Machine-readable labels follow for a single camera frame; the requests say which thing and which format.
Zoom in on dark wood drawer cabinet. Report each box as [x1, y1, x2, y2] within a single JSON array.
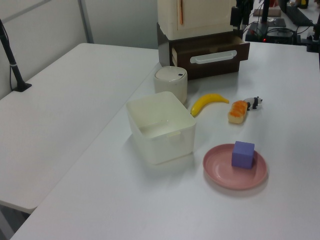
[[156, 22, 251, 81]]

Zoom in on cream plastic storage box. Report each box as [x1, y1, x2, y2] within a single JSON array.
[[157, 0, 235, 40]]

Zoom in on dark drawer with white handle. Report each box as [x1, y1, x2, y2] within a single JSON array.
[[170, 39, 251, 76]]

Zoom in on thin black stand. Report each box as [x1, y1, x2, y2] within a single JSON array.
[[239, 0, 251, 31]]

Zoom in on dark equipment block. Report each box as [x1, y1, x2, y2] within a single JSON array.
[[306, 22, 320, 53]]

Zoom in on thick black pole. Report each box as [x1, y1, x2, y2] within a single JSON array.
[[259, 0, 271, 24]]

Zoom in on yellow toy banana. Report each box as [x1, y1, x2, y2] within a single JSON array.
[[190, 93, 230, 117]]

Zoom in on orange glazed toy bread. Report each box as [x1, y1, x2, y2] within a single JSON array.
[[227, 100, 250, 125]]

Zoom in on pink round plate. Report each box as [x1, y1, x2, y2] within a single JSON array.
[[202, 143, 268, 191]]

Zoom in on purple cube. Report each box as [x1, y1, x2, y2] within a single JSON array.
[[231, 140, 256, 169]]

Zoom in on black camera stand pole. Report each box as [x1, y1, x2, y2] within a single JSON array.
[[0, 18, 33, 93]]

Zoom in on small panda figurine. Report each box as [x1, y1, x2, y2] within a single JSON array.
[[243, 96, 264, 111]]

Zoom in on cream open plastic bin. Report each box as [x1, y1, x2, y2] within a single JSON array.
[[125, 91, 197, 166]]

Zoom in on black electronics box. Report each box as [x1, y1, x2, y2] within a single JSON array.
[[244, 22, 297, 45]]

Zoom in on black keyboard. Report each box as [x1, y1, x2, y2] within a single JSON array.
[[284, 4, 315, 26]]

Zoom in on black rectangular device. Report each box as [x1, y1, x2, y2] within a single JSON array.
[[230, 6, 241, 26]]

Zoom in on beige lidded trash can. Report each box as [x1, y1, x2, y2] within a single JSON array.
[[153, 66, 189, 105]]

